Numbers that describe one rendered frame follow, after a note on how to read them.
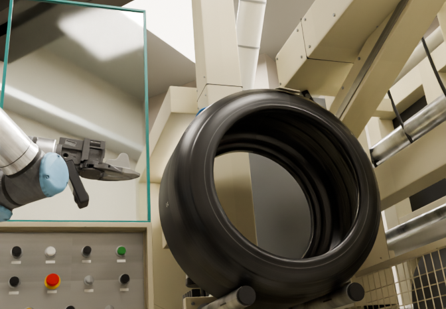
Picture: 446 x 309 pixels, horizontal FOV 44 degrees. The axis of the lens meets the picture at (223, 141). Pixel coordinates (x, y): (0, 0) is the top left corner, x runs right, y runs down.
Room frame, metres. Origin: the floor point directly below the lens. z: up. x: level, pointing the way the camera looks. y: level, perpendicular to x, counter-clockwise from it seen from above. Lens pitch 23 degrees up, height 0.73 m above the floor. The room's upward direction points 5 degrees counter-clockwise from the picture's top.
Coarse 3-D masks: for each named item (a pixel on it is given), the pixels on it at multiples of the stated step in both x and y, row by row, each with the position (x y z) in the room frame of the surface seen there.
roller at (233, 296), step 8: (240, 288) 1.27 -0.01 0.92; (248, 288) 1.28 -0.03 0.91; (224, 296) 1.38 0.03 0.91; (232, 296) 1.30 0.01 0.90; (240, 296) 1.27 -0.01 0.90; (248, 296) 1.28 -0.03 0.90; (208, 304) 1.52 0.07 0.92; (216, 304) 1.43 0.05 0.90; (224, 304) 1.37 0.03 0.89; (232, 304) 1.32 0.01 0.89; (240, 304) 1.28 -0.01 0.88; (248, 304) 1.28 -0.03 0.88
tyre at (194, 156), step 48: (240, 96) 1.30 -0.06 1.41; (288, 96) 1.33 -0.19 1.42; (192, 144) 1.26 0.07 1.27; (240, 144) 1.57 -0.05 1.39; (288, 144) 1.61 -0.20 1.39; (336, 144) 1.39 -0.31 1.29; (192, 192) 1.25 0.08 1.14; (336, 192) 1.62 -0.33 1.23; (192, 240) 1.29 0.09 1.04; (240, 240) 1.27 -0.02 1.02; (336, 240) 1.63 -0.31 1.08; (288, 288) 1.33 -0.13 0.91; (336, 288) 1.42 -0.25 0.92
